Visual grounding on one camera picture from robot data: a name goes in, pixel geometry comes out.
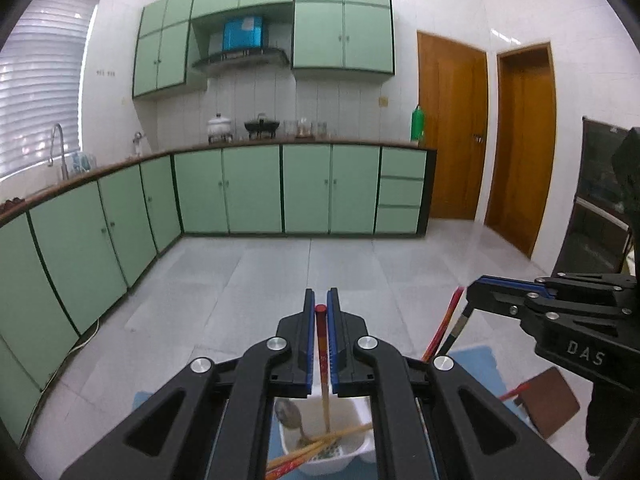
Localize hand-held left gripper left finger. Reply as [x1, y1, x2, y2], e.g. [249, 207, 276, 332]
[60, 287, 316, 480]

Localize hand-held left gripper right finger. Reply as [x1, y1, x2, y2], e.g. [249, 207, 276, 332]
[327, 287, 584, 480]

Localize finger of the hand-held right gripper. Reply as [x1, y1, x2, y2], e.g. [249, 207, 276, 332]
[537, 272, 639, 296]
[467, 275, 637, 327]

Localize white utensil holder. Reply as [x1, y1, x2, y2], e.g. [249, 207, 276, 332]
[277, 398, 376, 477]

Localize black-tipped chopstick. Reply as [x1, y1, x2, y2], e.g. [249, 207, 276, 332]
[438, 304, 473, 358]

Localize metal spoon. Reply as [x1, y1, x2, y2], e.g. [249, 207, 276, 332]
[273, 399, 304, 449]

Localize brown square coaster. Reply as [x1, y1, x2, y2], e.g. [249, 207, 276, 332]
[514, 365, 582, 440]

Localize blue mat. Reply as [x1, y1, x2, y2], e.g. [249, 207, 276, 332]
[132, 345, 532, 480]

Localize black glass cabinet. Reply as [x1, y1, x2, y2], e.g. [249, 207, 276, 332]
[549, 116, 640, 282]

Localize plain wooden door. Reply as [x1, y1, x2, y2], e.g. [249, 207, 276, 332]
[483, 42, 557, 260]

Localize wooden door with knob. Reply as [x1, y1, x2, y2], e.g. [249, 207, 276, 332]
[416, 30, 489, 221]

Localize green lower kitchen cabinets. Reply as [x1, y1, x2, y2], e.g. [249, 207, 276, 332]
[0, 140, 438, 448]

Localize green kitchen cabinets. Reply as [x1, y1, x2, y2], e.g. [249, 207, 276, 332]
[0, 140, 438, 448]
[131, 0, 396, 100]

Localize black wok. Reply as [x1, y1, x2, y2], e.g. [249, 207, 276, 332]
[244, 114, 281, 141]

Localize white pot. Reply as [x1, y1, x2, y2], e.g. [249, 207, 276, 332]
[207, 114, 234, 143]

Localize green upper kitchen cabinets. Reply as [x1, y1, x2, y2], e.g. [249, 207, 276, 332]
[131, 0, 396, 100]

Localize range hood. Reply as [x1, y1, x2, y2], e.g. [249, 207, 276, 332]
[191, 47, 291, 72]

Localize metal faucet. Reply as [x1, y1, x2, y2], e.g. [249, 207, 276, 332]
[48, 123, 70, 181]

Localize blue box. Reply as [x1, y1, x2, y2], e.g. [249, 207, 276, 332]
[222, 16, 266, 52]

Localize window blinds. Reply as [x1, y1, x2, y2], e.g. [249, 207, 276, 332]
[0, 0, 101, 179]

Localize white cable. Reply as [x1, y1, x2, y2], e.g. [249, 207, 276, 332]
[49, 317, 102, 387]

